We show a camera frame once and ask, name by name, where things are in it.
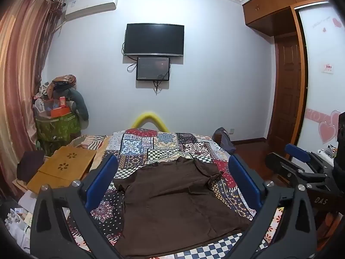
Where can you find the red white sticker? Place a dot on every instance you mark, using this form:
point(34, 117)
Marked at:
point(328, 67)

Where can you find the brown bag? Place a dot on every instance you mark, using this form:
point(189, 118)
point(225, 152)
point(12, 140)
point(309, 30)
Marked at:
point(63, 82)

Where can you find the white heart-printed wardrobe door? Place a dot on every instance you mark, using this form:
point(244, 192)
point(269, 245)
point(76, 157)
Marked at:
point(323, 91)

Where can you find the blue grey backpack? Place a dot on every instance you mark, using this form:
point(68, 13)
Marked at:
point(225, 140)

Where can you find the patchwork printed blanket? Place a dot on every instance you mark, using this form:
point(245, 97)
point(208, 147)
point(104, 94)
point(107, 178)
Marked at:
point(140, 148)

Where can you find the brown wooden door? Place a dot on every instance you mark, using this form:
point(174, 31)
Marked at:
point(287, 91)

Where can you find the small black wall monitor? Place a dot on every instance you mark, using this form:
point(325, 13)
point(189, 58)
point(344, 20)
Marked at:
point(153, 68)

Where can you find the wooden lap table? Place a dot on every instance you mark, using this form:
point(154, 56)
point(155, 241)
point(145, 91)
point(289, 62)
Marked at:
point(62, 164)

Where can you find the black wall television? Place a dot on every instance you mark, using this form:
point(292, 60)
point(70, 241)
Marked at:
point(154, 39)

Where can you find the white wall socket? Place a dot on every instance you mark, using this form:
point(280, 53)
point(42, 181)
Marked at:
point(232, 132)

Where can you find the dark cloth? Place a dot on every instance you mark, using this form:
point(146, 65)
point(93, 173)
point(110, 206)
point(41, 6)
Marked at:
point(29, 166)

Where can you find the wooden overhead cabinet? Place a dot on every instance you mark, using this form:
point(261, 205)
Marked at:
point(283, 2)

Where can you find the pink striped curtain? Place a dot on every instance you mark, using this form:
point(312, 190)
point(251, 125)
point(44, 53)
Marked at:
point(21, 81)

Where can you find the orange striped bedsheet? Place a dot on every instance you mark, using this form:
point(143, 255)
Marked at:
point(90, 141)

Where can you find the small red box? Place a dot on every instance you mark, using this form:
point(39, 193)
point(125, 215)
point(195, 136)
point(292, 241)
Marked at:
point(62, 102)

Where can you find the green patterned storage bag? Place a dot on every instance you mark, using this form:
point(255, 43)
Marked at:
point(58, 129)

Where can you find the brown shirt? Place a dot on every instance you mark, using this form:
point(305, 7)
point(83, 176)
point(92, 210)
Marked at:
point(175, 202)

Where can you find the white air conditioner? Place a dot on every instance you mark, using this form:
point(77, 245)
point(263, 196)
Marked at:
point(91, 4)

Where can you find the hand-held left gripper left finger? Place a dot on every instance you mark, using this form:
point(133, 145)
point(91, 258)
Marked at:
point(103, 179)

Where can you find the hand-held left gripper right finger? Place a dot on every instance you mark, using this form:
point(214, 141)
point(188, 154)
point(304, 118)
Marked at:
point(244, 180)

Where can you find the pile of papers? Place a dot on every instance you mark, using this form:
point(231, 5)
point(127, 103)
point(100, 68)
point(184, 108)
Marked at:
point(21, 215)

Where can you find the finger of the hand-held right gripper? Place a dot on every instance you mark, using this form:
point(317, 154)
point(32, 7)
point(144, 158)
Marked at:
point(280, 167)
point(297, 150)

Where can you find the orange box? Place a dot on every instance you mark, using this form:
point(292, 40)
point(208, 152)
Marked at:
point(59, 112)

